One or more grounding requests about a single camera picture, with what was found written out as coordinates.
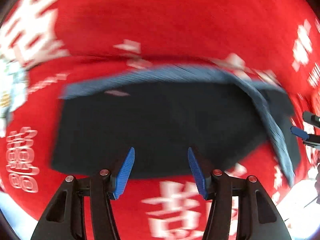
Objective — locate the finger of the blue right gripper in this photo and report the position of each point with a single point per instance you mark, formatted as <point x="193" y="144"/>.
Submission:
<point x="311" y="118"/>
<point x="311" y="140"/>

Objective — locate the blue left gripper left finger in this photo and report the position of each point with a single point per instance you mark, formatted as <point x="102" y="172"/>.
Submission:
<point x="106" y="186"/>

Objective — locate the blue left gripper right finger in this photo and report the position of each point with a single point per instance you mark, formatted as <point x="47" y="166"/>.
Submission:
<point x="212" y="184"/>

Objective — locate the black pants blue waistband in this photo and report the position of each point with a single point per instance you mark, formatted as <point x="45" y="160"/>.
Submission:
<point x="162" y="112"/>

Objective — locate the light floral patterned cloth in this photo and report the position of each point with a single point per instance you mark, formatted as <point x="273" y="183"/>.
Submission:
<point x="14" y="84"/>

